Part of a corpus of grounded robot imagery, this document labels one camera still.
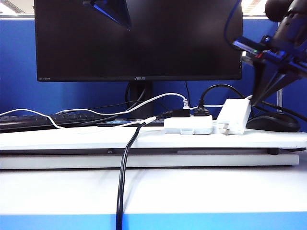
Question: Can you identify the white charger block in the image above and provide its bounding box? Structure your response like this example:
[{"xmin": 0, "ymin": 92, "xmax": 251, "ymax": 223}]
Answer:
[{"xmin": 214, "ymin": 98, "xmax": 252, "ymax": 136}]

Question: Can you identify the black computer keyboard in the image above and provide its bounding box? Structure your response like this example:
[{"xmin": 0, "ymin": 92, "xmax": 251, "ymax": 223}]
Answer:
[{"xmin": 0, "ymin": 112, "xmax": 113, "ymax": 134}]

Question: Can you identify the black computer mouse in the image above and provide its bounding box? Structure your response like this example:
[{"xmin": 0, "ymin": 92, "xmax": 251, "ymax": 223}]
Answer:
[{"xmin": 246, "ymin": 115, "xmax": 301, "ymax": 133}]

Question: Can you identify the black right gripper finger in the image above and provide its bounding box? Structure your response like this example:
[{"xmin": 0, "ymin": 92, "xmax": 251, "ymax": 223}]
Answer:
[
  {"xmin": 258, "ymin": 76, "xmax": 300, "ymax": 106},
  {"xmin": 251, "ymin": 63, "xmax": 266, "ymax": 106}
]

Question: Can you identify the thin white base board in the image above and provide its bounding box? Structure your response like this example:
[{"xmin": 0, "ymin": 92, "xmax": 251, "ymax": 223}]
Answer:
[{"xmin": 0, "ymin": 153, "xmax": 300, "ymax": 170}]

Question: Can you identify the white charger cable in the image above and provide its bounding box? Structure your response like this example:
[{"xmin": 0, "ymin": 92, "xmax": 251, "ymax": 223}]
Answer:
[{"xmin": 0, "ymin": 95, "xmax": 253, "ymax": 134}]

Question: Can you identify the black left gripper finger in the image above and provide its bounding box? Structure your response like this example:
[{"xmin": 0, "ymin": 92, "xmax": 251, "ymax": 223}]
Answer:
[
  {"xmin": 95, "ymin": 0, "xmax": 132, "ymax": 31},
  {"xmin": 83, "ymin": 1, "xmax": 130, "ymax": 30}
]

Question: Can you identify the black computer monitor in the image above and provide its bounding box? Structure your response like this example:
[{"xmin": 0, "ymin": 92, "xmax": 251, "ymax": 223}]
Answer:
[{"xmin": 34, "ymin": 0, "xmax": 243, "ymax": 127}]

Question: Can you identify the thin black monitor cable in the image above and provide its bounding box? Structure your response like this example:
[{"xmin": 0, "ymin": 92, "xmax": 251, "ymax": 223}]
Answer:
[{"xmin": 185, "ymin": 80, "xmax": 192, "ymax": 107}]

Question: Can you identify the black usb adapter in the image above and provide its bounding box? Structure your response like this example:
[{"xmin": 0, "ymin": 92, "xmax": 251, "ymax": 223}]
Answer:
[{"xmin": 172, "ymin": 109, "xmax": 190, "ymax": 118}]

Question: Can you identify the white power socket strip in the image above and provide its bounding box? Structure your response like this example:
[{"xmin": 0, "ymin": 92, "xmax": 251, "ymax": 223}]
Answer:
[{"xmin": 164, "ymin": 115, "xmax": 214, "ymax": 135}]

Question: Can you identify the thick black power cable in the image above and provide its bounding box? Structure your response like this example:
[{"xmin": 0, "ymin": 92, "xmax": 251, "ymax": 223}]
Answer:
[{"xmin": 116, "ymin": 116, "xmax": 159, "ymax": 230}]

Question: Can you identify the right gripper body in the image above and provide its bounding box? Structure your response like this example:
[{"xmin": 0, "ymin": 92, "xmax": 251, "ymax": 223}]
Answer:
[{"xmin": 231, "ymin": 35, "xmax": 307, "ymax": 77}]

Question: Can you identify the thick white raised board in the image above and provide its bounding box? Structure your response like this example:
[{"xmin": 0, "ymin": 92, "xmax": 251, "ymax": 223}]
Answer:
[{"xmin": 0, "ymin": 119, "xmax": 307, "ymax": 151}]

